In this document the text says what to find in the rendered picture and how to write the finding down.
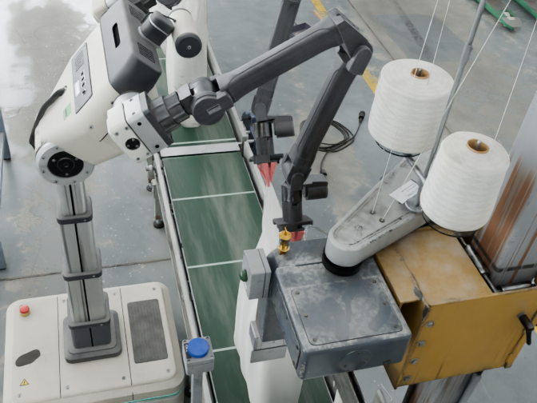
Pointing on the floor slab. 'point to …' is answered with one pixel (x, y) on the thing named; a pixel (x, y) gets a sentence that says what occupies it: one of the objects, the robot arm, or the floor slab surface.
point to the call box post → (196, 388)
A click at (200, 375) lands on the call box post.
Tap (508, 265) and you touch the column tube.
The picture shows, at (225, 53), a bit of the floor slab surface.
